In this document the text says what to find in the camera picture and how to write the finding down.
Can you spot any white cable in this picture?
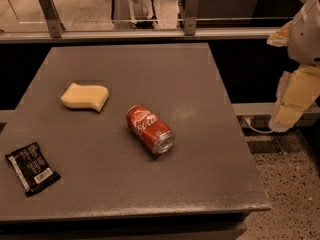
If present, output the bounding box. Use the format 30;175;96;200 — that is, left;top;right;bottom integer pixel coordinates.
244;116;275;134

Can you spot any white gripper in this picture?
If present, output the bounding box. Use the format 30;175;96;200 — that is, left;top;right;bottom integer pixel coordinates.
267;0;320;133

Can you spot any black snack bar wrapper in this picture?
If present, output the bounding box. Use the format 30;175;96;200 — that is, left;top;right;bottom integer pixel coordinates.
5;142;61;197

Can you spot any left metal railing bracket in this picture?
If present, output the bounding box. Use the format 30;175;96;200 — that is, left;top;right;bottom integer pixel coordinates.
38;0;64;38

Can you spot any glass railing panel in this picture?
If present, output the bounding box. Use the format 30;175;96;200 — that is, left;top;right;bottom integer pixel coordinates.
0;0;294;33

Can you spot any yellow sponge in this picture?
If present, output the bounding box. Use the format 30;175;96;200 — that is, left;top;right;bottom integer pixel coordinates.
61;83;109;112

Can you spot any right metal railing bracket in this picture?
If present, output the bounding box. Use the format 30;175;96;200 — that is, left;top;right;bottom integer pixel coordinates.
184;0;199;36

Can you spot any metal railing bracket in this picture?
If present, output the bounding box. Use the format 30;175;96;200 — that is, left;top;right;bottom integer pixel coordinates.
38;0;64;38
184;0;199;36

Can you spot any red coke can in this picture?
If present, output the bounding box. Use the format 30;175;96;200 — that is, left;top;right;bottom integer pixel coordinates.
126;105;175;155

